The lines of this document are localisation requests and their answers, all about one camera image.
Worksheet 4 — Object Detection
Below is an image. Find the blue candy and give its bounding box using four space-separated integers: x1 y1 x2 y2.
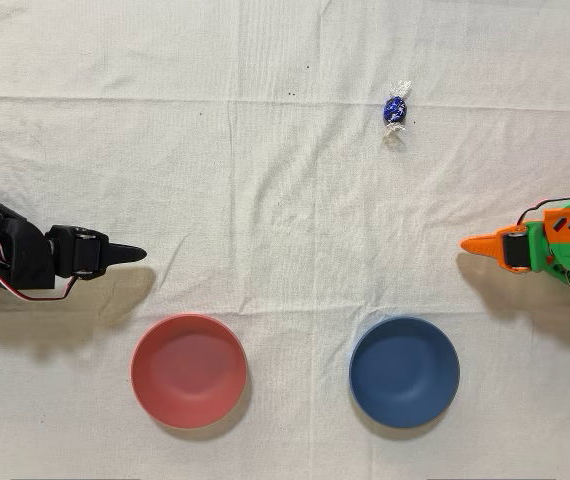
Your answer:
380 78 413 152

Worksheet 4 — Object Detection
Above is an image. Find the pink bowl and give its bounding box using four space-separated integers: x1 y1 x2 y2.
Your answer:
130 313 249 430

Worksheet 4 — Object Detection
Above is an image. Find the blue bowl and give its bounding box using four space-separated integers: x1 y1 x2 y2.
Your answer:
348 315 462 430

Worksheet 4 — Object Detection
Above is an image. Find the white tablecloth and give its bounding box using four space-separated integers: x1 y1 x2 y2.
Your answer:
0 0 570 480

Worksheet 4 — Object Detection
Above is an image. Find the thin servo cable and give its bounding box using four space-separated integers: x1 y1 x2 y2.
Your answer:
516 198 570 226

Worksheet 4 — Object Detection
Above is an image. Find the red white black gripper cable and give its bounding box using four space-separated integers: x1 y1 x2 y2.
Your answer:
0 259 79 303

